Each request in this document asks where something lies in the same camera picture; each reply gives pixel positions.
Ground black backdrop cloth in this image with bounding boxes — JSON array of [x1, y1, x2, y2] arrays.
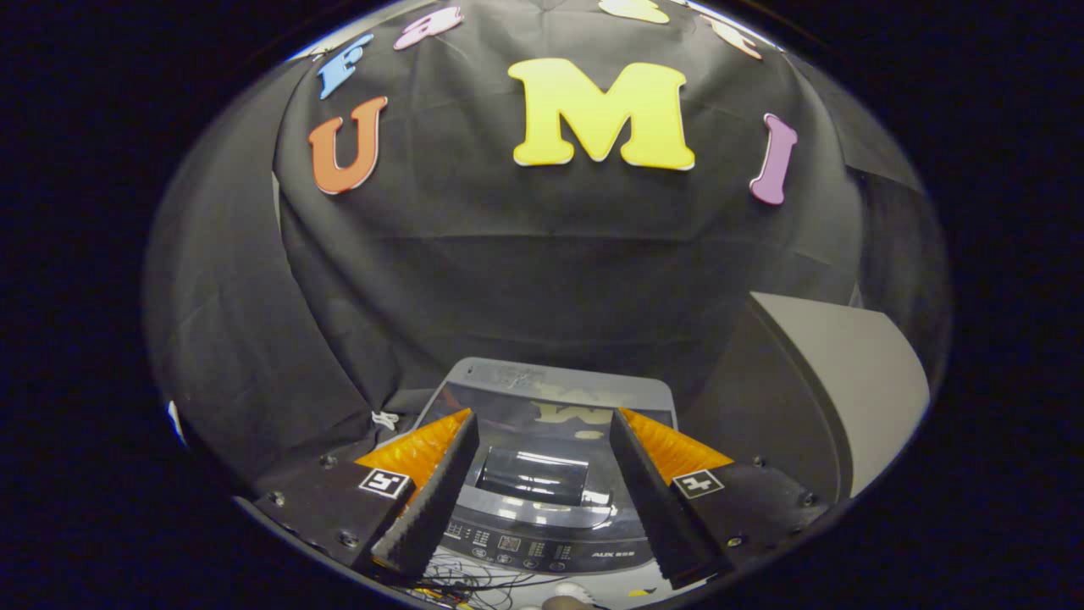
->
[[142, 0, 949, 501]]

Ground dark washing machine lid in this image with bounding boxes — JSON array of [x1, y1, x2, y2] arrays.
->
[[415, 357, 678, 509]]

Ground black cables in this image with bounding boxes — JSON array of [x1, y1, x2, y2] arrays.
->
[[415, 555, 594, 609]]

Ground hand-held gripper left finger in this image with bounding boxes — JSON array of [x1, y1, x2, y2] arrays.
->
[[254, 408, 480, 577]]

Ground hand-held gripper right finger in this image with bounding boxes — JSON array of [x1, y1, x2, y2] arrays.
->
[[610, 408, 831, 590]]

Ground beige cabinet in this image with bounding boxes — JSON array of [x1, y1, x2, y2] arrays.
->
[[682, 291, 931, 502]]

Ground grey washing machine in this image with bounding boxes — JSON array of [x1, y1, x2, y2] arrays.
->
[[406, 357, 678, 577]]

